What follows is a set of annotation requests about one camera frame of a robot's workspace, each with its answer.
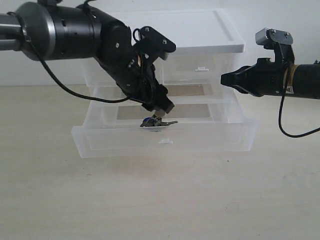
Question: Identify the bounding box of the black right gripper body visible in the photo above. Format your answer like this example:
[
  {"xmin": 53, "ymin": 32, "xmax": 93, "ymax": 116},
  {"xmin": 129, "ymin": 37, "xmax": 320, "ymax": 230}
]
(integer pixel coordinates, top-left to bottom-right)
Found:
[{"xmin": 247, "ymin": 58, "xmax": 292, "ymax": 97}]

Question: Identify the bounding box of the clear plastic storage bin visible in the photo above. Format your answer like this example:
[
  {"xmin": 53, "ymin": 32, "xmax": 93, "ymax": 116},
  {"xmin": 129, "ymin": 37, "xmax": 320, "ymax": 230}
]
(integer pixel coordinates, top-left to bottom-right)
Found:
[{"xmin": 160, "ymin": 53, "xmax": 241, "ymax": 85}]

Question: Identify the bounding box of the bunch of keys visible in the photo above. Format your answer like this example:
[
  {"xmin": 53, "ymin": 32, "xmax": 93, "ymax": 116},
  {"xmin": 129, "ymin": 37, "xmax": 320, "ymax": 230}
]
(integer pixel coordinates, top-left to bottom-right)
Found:
[{"xmin": 140, "ymin": 115, "xmax": 178, "ymax": 128}]

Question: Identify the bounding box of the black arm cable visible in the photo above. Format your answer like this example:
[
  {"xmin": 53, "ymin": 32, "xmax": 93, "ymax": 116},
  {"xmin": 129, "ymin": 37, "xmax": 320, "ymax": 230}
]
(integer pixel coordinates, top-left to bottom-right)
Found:
[
  {"xmin": 14, "ymin": 4, "xmax": 161, "ymax": 108},
  {"xmin": 278, "ymin": 37, "xmax": 320, "ymax": 138}
]

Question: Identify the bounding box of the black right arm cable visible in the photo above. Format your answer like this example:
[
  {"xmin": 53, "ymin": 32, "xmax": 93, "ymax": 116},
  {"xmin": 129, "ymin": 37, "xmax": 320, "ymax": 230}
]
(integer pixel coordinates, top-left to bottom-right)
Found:
[{"xmin": 278, "ymin": 37, "xmax": 320, "ymax": 138}]

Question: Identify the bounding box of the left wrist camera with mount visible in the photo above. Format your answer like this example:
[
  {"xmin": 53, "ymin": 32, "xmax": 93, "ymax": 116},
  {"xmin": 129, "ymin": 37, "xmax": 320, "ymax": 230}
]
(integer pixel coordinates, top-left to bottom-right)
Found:
[{"xmin": 132, "ymin": 26, "xmax": 177, "ymax": 64}]

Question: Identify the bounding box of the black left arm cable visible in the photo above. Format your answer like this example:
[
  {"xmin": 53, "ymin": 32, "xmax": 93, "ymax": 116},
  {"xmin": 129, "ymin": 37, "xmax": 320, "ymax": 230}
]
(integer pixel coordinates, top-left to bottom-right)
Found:
[{"xmin": 14, "ymin": 4, "xmax": 161, "ymax": 108}]

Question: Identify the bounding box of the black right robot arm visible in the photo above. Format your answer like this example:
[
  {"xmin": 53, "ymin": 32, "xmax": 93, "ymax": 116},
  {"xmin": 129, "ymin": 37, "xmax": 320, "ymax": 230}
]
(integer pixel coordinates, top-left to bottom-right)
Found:
[{"xmin": 220, "ymin": 58, "xmax": 320, "ymax": 100}]

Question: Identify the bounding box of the white plastic drawer cabinet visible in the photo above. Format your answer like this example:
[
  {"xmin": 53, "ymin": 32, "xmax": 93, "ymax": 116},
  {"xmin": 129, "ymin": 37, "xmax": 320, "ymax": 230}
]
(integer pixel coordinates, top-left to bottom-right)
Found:
[{"xmin": 82, "ymin": 7, "xmax": 245, "ymax": 121}]

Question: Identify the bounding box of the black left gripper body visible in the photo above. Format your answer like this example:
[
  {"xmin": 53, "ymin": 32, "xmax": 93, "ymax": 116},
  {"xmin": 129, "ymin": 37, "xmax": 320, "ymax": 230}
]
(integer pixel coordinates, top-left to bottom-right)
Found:
[{"xmin": 109, "ymin": 59, "xmax": 168, "ymax": 103}]

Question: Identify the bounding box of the clear wide drawer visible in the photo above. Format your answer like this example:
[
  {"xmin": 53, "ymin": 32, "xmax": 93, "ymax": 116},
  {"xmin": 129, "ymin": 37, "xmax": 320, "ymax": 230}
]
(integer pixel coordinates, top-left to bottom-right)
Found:
[{"xmin": 71, "ymin": 83, "xmax": 258, "ymax": 159}]

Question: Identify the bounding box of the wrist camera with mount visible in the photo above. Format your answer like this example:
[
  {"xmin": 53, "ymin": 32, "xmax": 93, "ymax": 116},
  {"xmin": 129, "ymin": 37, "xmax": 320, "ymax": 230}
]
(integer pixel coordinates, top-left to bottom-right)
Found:
[
  {"xmin": 132, "ymin": 26, "xmax": 177, "ymax": 64},
  {"xmin": 255, "ymin": 28, "xmax": 295, "ymax": 64}
]

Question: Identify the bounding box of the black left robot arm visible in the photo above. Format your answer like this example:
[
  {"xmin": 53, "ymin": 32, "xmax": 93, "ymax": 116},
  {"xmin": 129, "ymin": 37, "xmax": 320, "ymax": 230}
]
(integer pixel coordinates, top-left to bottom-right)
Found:
[{"xmin": 0, "ymin": 0, "xmax": 176, "ymax": 116}]

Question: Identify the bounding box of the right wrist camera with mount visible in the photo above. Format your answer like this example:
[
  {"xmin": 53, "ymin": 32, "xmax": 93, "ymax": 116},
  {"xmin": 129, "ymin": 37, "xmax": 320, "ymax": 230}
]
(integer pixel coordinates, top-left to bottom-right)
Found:
[{"xmin": 255, "ymin": 28, "xmax": 295, "ymax": 64}]

